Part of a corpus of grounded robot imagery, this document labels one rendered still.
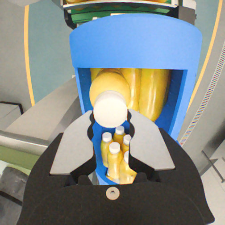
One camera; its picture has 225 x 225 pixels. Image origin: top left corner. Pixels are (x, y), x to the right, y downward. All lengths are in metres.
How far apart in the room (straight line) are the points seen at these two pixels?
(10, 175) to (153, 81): 0.52
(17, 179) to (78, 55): 0.43
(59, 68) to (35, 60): 0.36
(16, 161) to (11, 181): 0.07
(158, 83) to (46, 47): 1.47
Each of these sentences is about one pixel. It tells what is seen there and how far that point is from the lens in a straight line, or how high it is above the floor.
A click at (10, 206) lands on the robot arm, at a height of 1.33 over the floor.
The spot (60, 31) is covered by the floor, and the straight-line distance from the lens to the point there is 1.52.
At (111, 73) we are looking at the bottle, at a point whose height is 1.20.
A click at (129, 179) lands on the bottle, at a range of 0.44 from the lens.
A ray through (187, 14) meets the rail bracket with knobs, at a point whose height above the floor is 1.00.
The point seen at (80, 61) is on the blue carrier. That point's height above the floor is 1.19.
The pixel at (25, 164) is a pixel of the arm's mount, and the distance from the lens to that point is 0.44.
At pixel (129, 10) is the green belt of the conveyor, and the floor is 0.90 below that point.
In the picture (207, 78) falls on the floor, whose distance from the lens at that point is 2.05.
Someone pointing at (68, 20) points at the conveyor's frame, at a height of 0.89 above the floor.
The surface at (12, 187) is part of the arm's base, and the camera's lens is 0.47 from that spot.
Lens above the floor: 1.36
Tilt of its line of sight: 61 degrees down
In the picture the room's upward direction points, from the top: 177 degrees clockwise
